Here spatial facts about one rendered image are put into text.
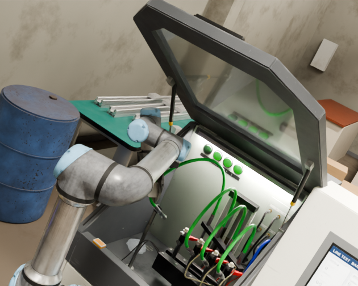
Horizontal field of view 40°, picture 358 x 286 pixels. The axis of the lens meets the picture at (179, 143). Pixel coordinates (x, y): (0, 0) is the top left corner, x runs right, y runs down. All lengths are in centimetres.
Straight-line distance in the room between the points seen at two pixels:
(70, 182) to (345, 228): 104
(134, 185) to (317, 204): 85
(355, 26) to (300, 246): 948
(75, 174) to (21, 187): 230
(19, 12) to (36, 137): 107
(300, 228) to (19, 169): 216
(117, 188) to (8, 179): 234
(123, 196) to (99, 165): 10
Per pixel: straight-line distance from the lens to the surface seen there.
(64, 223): 142
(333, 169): 663
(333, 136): 839
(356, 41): 1119
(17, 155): 351
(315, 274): 196
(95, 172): 132
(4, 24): 400
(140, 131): 166
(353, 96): 1116
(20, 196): 366
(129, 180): 132
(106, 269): 208
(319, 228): 195
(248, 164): 221
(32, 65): 437
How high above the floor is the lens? 207
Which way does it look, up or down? 18 degrees down
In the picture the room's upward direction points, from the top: 25 degrees clockwise
